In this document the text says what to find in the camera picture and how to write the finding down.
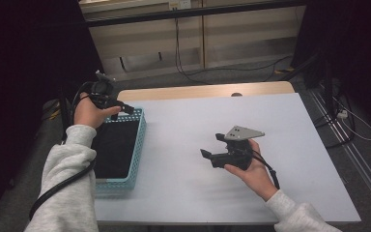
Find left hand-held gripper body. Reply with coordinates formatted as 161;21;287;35
90;70;124;110

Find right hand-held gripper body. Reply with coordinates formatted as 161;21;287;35
211;125;266;171

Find black pants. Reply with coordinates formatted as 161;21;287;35
91;119;140;180

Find light blue plastic basket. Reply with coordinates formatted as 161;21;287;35
91;106;148;196

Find person's left hand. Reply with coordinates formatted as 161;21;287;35
73;93;123;130

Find person's right hand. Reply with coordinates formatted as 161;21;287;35
223;139;278;202

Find black stand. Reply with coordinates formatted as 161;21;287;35
57;86;78;141
278;52;336;114

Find large black curtain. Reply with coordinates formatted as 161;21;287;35
0;0;112;226

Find black horizontal bar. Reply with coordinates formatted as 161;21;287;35
85;0;307;28

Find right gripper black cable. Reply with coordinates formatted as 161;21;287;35
250;149;281;190

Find yellow and black cable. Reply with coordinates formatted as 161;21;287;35
43;100;62;122

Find black cable on wall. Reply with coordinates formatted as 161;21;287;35
173;17;294;85

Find black floor cables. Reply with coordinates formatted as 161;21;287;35
313;96;357;149

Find white floor cable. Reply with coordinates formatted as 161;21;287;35
332;96;371;142

